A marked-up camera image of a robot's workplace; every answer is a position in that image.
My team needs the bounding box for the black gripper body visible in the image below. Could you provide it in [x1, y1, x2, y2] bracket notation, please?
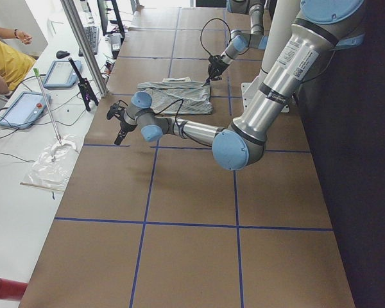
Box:
[208, 55, 228, 77]
[120, 114, 137, 132]

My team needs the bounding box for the striped polo shirt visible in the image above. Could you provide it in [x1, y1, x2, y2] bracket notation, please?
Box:
[137, 78, 213, 115]

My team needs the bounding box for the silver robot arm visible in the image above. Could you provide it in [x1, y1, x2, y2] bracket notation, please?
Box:
[107, 1, 366, 170]
[201, 0, 268, 85]

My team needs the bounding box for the clear plastic bag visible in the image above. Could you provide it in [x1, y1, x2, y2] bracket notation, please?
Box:
[21, 134, 83, 192]

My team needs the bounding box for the upper teach pendant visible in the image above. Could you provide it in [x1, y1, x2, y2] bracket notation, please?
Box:
[43, 60, 78, 89]

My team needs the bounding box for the teach pendant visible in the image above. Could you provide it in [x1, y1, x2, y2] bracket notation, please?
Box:
[43, 60, 78, 89]
[0, 91, 47, 129]

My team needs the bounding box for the black computer mouse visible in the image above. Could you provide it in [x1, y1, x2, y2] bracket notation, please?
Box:
[56, 50, 70, 59]

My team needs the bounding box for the black keyboard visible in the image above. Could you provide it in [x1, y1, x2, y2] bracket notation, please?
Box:
[83, 26, 99, 55]

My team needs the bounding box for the lower teach pendant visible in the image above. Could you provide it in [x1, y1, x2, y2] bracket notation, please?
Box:
[0, 91, 47, 129]

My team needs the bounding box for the silver rod green tip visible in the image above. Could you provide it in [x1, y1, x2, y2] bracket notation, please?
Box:
[33, 67, 62, 148]

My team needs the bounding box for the black monitor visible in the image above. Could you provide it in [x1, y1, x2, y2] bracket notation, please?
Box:
[97, 0, 125, 39]

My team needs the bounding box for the person in yellow shirt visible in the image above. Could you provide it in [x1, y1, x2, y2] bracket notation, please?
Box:
[0, 27, 35, 94]

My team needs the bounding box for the red cylinder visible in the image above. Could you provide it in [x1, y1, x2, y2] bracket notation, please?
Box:
[0, 278, 28, 302]

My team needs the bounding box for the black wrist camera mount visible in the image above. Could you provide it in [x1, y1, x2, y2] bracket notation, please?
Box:
[107, 99, 128, 121]

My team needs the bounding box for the aluminium frame post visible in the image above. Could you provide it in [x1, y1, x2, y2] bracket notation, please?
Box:
[61, 0, 108, 98]

